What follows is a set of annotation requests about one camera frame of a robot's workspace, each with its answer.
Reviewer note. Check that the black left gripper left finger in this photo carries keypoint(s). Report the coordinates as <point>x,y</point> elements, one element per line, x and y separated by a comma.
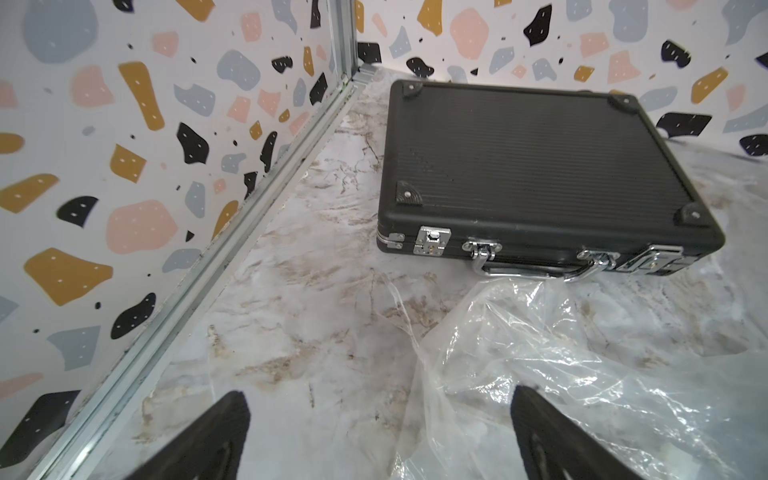
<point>209,448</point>

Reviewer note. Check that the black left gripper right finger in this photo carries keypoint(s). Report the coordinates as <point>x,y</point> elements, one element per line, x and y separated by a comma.
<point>552,446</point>

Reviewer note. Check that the black ribbed metal briefcase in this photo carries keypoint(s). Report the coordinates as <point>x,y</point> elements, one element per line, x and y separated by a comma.
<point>534,183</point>

